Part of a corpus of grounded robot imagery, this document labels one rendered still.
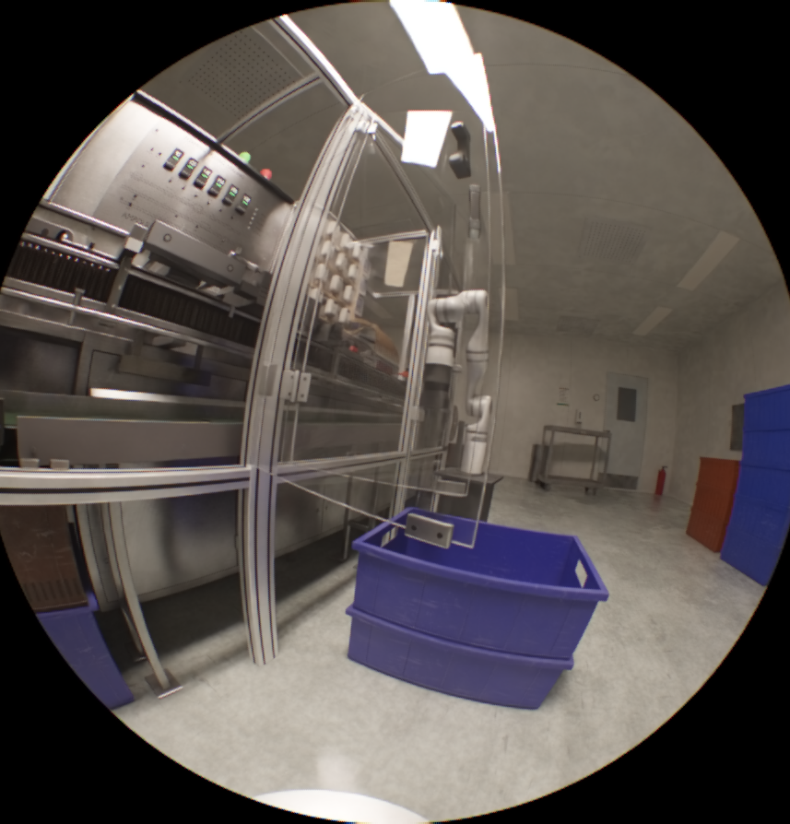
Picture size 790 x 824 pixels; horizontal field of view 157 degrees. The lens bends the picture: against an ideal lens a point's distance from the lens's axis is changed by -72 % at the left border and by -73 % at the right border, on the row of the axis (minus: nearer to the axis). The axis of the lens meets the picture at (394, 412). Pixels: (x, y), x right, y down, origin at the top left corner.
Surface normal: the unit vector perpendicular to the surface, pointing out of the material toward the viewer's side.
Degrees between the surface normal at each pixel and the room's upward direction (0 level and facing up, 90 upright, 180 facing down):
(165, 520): 90
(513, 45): 180
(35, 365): 90
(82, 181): 90
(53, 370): 90
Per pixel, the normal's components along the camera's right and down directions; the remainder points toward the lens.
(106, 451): 0.90, 0.11
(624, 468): -0.40, -0.08
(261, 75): -0.14, 0.99
